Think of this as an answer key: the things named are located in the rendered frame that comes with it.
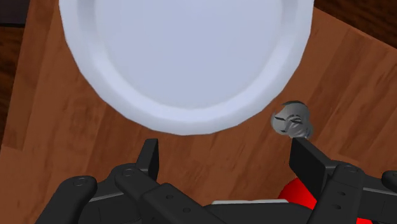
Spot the small grey metal figure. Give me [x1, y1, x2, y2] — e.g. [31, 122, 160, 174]
[270, 100, 314, 139]

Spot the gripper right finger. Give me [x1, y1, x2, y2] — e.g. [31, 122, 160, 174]
[289, 137, 397, 224]

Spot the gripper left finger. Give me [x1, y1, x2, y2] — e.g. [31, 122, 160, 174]
[34, 138, 227, 224]

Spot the red round object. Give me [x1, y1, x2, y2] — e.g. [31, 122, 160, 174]
[277, 178, 373, 224]

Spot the white round plate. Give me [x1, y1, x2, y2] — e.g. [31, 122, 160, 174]
[58, 0, 315, 136]

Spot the brown wooden table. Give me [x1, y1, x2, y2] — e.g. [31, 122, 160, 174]
[0, 0, 397, 224]

